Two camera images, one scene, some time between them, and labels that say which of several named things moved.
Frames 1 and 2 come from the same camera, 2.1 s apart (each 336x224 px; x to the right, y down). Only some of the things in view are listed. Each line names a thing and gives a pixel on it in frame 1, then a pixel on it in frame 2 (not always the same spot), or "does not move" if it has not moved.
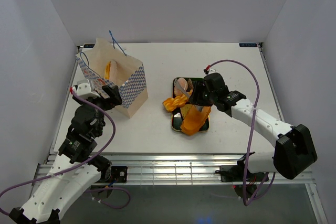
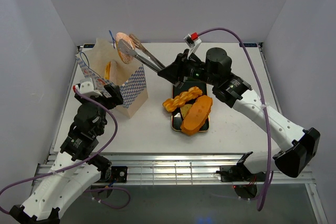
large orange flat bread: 195,119 does not move
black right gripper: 195,97 to 178,68
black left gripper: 111,102 does not move
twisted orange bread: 171,104 does not move
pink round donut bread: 183,83 to 125,57
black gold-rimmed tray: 177,119 does not move
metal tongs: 199,107 to 134,48
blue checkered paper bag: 106,65 does not move
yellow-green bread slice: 185,109 does not move
